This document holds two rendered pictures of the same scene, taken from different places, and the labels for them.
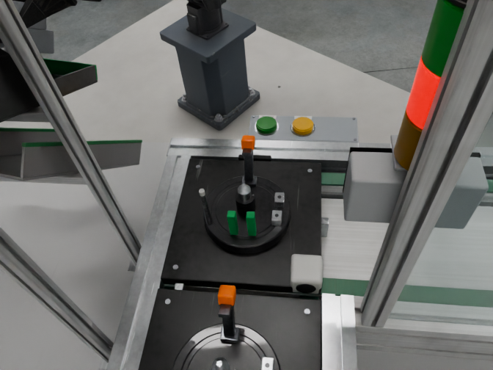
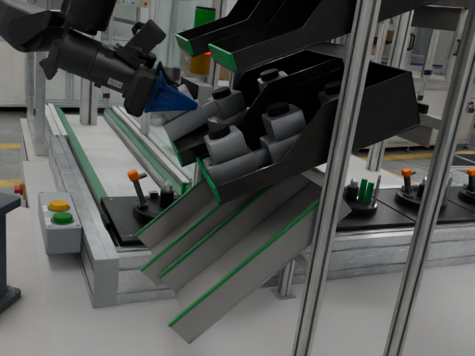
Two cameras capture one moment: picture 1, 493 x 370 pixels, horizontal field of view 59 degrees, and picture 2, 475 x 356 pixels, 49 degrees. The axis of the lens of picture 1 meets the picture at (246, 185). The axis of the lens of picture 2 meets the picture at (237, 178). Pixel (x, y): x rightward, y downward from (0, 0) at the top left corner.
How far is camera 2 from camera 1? 133 cm
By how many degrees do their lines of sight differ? 97
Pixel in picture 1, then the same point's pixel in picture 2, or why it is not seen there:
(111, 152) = (182, 207)
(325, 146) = (78, 200)
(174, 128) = (19, 331)
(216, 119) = (10, 291)
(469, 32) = (223, 13)
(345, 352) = not seen: hidden behind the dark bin
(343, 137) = (66, 195)
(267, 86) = not seen: outside the picture
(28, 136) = (208, 221)
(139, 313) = not seen: hidden behind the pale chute
